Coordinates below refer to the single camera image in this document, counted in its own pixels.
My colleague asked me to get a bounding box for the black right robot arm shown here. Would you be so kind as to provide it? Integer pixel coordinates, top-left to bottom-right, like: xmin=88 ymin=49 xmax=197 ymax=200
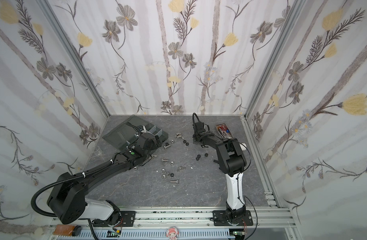
xmin=192 ymin=113 xmax=249 ymax=225

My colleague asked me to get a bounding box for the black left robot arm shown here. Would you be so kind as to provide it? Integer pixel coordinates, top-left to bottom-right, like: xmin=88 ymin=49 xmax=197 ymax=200
xmin=30 ymin=126 xmax=168 ymax=227

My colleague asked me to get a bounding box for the steel wing nut far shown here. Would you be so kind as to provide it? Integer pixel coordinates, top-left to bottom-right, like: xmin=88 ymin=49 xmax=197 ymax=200
xmin=175 ymin=133 xmax=185 ymax=140

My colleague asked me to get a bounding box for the steel wing nut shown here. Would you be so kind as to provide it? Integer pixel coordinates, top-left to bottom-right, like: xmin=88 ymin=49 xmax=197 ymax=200
xmin=175 ymin=133 xmax=185 ymax=140
xmin=177 ymin=166 xmax=186 ymax=172

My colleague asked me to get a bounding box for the grey metal tool tray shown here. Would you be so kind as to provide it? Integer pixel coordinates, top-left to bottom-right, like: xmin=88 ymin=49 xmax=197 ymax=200
xmin=215 ymin=123 xmax=233 ymax=139

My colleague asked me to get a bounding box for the steel wing nut centre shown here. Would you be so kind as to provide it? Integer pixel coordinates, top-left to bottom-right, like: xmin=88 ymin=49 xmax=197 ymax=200
xmin=177 ymin=166 xmax=186 ymax=172

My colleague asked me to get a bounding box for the white plastic bottle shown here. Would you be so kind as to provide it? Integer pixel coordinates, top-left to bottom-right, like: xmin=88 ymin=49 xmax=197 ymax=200
xmin=240 ymin=143 xmax=248 ymax=151

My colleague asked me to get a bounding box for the pink doll figure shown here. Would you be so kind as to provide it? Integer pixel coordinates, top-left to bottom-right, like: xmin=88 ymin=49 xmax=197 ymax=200
xmin=166 ymin=227 xmax=179 ymax=240

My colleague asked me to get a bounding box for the orange brown board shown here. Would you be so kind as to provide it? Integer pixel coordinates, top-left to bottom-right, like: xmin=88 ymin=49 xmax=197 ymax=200
xmin=52 ymin=225 xmax=82 ymax=237

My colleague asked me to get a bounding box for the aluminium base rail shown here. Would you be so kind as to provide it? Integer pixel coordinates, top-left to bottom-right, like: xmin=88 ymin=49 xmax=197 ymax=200
xmin=48 ymin=206 xmax=301 ymax=240

